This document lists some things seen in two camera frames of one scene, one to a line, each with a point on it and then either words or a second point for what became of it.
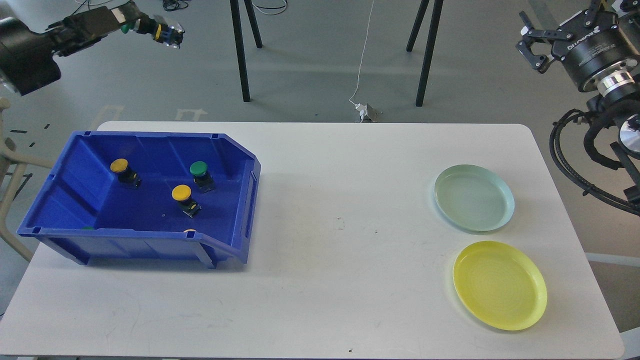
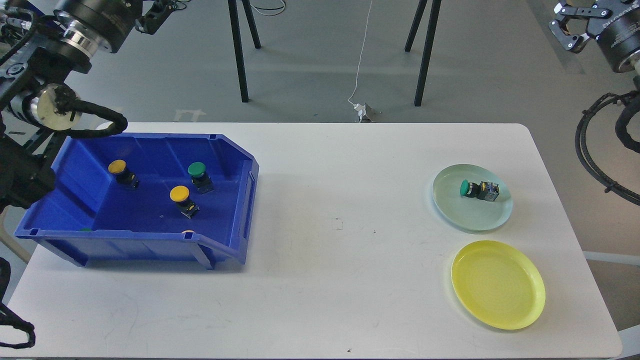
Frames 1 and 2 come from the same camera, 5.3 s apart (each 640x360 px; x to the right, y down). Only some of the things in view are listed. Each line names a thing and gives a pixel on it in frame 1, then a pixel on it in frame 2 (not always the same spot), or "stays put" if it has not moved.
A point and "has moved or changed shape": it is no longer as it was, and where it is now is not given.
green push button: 125,28 has moved or changed shape
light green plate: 471,198 stays put
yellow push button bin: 182,194 stays put
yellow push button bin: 120,166 stays put
